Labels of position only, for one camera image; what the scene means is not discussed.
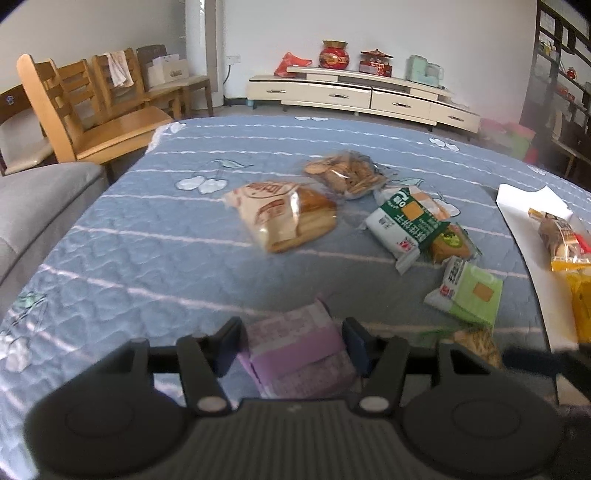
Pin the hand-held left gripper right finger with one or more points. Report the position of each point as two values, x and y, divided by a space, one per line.
355 341

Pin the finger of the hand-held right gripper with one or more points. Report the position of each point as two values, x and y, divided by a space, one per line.
535 360

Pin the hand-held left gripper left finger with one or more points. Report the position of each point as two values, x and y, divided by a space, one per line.
227 344

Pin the tan snack packet green edge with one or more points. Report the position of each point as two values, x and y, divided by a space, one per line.
480 344

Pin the purple snack packet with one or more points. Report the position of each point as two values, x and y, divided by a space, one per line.
295 355

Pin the orange-yellow snack packet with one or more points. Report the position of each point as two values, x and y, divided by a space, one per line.
582 300

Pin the light green cracker packet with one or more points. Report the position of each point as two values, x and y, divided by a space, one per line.
471 293

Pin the yellow-edged egg cake bag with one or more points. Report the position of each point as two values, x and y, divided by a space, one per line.
561 240

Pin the green and white cracker packet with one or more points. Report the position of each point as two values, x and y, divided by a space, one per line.
401 226

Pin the orange cake packet green label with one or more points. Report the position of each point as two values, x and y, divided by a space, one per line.
450 242

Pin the beige bread packet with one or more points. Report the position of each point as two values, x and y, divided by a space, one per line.
277 212

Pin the orange and white snack packet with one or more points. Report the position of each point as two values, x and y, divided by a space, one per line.
434 207

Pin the clear biscuit bag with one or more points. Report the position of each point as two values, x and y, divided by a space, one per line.
344 173

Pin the blue quilted cherry-print blanket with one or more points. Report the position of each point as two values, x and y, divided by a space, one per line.
161 258

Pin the grey fabric sofa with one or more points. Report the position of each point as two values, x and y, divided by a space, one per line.
37 207

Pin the light wooden chair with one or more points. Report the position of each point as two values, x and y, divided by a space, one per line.
152 99
120 131
78 83

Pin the cream tv cabinet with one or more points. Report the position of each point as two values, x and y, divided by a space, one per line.
332 94

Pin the dark wooden cushioned chair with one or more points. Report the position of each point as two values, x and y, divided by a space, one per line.
196 83
23 138

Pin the red gift box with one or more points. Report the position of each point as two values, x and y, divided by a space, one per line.
376 67

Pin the white paper bag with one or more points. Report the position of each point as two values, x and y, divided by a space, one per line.
168 71

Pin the mint green kitchen appliance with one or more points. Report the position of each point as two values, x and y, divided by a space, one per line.
418 69

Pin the red plastic bag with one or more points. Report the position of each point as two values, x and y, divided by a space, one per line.
291 64

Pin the red round jar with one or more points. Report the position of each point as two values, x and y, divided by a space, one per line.
334 56

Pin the dark wooden shelf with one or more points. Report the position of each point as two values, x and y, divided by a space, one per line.
545 69

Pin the white towel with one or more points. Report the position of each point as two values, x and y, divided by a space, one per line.
121 69

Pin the white tower air conditioner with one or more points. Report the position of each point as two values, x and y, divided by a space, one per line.
203 46

